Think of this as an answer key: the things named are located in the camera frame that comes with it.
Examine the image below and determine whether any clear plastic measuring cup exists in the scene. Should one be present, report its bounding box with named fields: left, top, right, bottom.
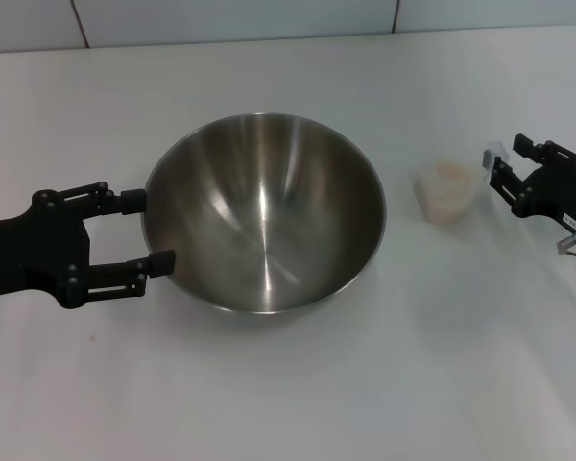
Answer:
left=412, top=138, right=510, bottom=225

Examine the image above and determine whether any right arm connector cable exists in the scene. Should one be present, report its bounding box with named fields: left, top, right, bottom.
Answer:
left=555, top=229, right=576, bottom=263

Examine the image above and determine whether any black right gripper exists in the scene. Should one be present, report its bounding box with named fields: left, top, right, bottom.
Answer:
left=488, top=133, right=576, bottom=228

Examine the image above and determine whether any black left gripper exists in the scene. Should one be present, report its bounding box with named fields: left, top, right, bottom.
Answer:
left=0, top=181, right=178, bottom=308

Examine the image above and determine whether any stainless steel mixing bowl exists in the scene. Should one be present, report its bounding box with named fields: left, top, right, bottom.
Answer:
left=141, top=112, right=389, bottom=316

